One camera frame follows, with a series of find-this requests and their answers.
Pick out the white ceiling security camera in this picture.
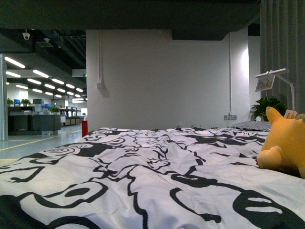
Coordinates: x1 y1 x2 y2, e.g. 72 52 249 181
22 30 31 41

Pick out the striped grey pillow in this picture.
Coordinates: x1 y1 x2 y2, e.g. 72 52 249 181
232 121 271 132

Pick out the small framed picture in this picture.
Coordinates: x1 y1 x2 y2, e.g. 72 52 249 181
255 76 275 92

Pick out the green potted plant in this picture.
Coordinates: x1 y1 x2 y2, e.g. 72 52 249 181
250 97 286 122

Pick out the red fire extinguisher box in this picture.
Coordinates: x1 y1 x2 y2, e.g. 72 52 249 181
81 120 88 137

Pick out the yellow plush toy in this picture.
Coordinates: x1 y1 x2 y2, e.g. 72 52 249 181
256 107 305 178

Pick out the dark office counter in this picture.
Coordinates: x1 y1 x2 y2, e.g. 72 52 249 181
8 115 61 135

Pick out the white desk lamp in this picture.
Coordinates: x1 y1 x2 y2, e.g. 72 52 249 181
255 68 296 110

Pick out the black and white bedsheet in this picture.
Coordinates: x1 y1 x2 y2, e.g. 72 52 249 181
0 128 305 229

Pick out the grey curtain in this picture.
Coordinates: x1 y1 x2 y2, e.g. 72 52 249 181
260 0 305 113

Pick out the grey wall power outlet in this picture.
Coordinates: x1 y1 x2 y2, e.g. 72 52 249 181
224 114 237 120

